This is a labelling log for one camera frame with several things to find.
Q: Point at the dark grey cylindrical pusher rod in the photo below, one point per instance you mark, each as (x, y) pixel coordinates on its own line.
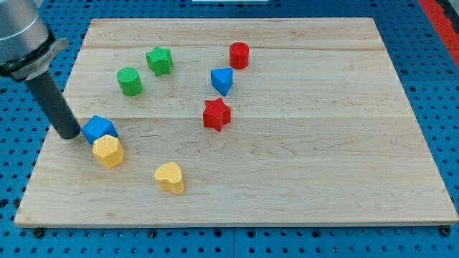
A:
(49, 97)

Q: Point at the blue cube block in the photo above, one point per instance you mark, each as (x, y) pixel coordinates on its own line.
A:
(97, 127)

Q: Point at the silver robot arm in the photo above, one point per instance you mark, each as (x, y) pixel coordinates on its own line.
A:
(27, 48)

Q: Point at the green star block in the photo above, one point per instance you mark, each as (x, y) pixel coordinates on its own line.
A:
(159, 60)

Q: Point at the red star block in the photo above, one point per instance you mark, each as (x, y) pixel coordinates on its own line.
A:
(216, 114)

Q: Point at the green cylinder block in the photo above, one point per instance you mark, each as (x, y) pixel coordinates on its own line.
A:
(130, 82)

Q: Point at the yellow hexagon block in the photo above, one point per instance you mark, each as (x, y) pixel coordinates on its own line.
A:
(108, 151)

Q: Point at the light wooden board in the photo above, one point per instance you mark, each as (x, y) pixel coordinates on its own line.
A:
(321, 132)

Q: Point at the yellow heart block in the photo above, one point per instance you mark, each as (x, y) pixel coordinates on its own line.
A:
(169, 177)

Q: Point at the blue triangle block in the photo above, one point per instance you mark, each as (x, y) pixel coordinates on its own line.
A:
(222, 80)

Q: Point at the red cylinder block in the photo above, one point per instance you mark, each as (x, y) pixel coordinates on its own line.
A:
(239, 53)

